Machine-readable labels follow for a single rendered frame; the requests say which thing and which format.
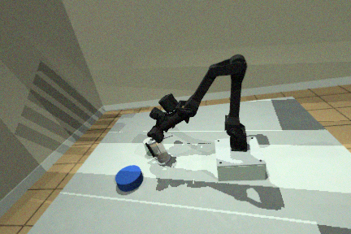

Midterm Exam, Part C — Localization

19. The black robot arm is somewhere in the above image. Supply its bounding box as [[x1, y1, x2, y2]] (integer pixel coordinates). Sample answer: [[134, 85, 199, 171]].
[[149, 54, 247, 152]]

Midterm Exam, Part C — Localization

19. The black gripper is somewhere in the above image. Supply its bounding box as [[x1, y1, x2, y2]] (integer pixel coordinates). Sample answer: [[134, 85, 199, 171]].
[[147, 113, 176, 143]]

